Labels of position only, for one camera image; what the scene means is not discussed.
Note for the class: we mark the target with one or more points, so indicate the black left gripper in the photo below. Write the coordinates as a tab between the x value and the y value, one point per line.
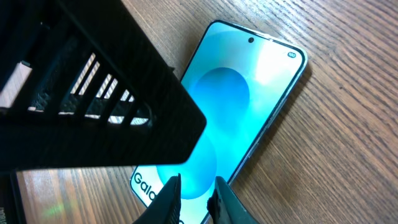
12	210

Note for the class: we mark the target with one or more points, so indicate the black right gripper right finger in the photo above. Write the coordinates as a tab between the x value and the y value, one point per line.
225	208

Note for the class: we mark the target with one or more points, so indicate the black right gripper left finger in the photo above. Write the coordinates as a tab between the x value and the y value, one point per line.
165	208

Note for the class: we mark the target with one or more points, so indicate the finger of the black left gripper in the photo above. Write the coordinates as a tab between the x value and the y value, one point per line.
98	93

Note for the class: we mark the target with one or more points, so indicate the turquoise screen smartphone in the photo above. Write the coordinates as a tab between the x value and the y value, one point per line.
240	79

